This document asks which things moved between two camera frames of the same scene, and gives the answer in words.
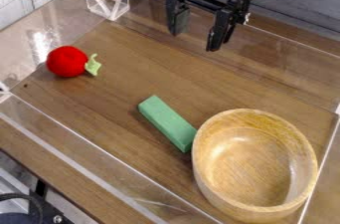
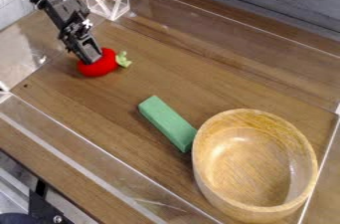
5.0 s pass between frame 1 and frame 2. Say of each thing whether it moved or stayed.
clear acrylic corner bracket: stayed
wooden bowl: stayed
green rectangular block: stayed
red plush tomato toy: moved
